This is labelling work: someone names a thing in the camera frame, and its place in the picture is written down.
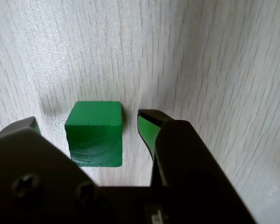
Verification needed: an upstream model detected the green cube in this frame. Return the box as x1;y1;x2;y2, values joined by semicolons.
64;101;123;168

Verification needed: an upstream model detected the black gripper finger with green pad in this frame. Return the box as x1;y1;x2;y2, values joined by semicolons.
137;109;258;224
0;116;112;224

